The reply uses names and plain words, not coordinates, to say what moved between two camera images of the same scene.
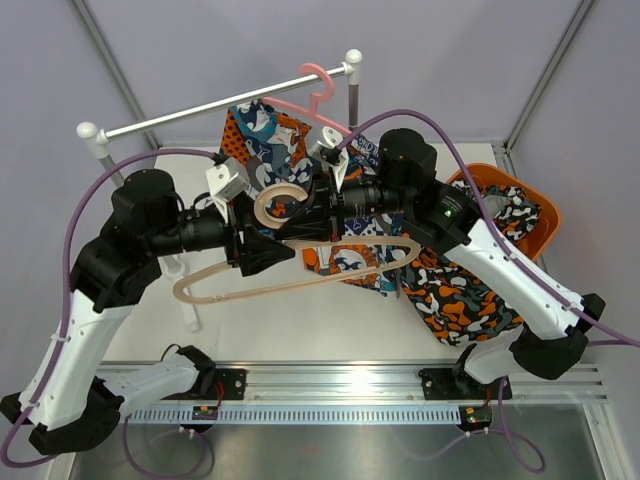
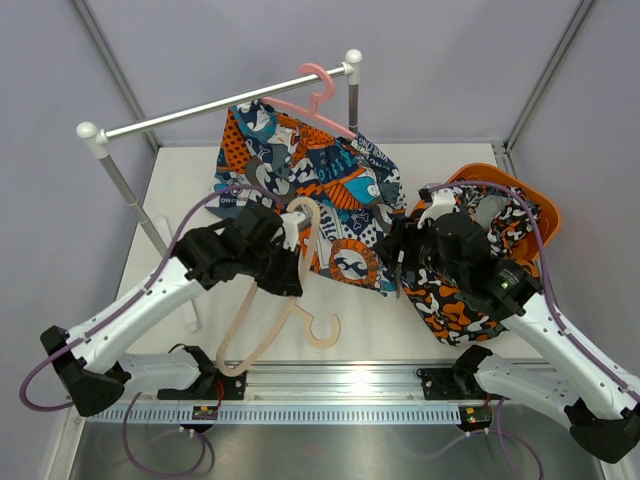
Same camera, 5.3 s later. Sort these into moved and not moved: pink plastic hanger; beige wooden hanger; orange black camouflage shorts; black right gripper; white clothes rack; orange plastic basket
Moved: beige wooden hanger; black right gripper
Not moved: white clothes rack; orange plastic basket; pink plastic hanger; orange black camouflage shorts
